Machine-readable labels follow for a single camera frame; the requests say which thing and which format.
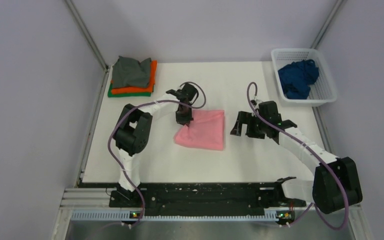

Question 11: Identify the green folded t shirt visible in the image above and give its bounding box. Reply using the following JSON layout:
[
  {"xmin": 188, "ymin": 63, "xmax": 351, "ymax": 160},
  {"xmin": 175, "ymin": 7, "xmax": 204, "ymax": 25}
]
[{"xmin": 107, "ymin": 83, "xmax": 152, "ymax": 98}]

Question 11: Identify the blue crumpled t shirt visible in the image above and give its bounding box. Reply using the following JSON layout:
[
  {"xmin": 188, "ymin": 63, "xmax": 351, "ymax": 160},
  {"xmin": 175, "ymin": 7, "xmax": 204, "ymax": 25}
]
[{"xmin": 277, "ymin": 59, "xmax": 320, "ymax": 100}]

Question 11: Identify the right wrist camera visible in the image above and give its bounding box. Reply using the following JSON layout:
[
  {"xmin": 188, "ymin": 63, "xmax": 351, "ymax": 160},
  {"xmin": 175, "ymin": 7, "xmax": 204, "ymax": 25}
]
[{"xmin": 251, "ymin": 100, "xmax": 282, "ymax": 125}]

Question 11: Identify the white slotted cable duct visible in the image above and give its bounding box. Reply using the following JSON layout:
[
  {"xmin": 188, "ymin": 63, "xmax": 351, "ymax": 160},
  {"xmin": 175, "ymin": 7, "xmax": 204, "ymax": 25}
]
[{"xmin": 71, "ymin": 209, "xmax": 292, "ymax": 222}]

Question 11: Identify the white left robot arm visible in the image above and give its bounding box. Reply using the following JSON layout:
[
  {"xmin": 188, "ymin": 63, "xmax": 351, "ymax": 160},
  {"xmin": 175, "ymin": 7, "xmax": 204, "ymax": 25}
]
[{"xmin": 107, "ymin": 94, "xmax": 196, "ymax": 208}]

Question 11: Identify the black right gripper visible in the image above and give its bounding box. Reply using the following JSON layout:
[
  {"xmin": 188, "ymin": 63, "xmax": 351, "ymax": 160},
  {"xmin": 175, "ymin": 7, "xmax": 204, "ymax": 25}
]
[{"xmin": 231, "ymin": 111, "xmax": 269, "ymax": 140}]

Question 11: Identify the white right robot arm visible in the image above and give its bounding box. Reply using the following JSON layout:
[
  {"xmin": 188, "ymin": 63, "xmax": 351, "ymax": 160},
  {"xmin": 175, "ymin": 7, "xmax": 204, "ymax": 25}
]
[{"xmin": 230, "ymin": 111, "xmax": 363, "ymax": 214}]

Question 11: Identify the white plastic basket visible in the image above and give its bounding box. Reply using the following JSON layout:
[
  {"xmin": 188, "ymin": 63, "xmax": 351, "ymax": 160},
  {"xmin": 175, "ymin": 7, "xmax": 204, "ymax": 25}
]
[{"xmin": 271, "ymin": 48, "xmax": 337, "ymax": 107}]

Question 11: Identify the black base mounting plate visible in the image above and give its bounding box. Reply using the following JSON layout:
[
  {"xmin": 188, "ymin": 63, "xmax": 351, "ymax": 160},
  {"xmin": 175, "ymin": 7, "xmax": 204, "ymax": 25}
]
[{"xmin": 109, "ymin": 181, "xmax": 307, "ymax": 218}]

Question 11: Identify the grey folded t shirt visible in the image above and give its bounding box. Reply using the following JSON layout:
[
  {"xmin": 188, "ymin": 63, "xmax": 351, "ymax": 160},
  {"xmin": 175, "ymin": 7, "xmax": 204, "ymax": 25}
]
[{"xmin": 111, "ymin": 56, "xmax": 152, "ymax": 88}]

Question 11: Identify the pink t shirt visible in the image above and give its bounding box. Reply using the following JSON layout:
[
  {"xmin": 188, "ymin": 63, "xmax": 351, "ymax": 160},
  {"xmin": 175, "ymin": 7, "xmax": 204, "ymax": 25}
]
[{"xmin": 174, "ymin": 109, "xmax": 225, "ymax": 151}]

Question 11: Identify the orange folded t shirt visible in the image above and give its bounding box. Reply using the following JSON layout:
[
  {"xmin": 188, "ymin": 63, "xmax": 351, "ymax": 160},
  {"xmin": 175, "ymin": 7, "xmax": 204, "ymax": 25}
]
[{"xmin": 110, "ymin": 59, "xmax": 158, "ymax": 96}]

